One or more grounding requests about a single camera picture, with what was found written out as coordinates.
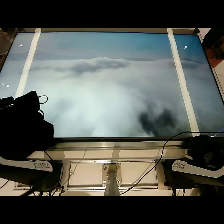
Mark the red garment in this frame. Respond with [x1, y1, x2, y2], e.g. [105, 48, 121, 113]
[205, 42, 224, 69]

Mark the black garment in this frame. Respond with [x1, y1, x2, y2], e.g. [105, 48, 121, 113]
[201, 28, 224, 51]

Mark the silver frame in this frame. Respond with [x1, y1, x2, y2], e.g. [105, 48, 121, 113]
[0, 139, 224, 197]

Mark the black cable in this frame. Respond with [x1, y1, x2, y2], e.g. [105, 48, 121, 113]
[119, 130, 201, 196]

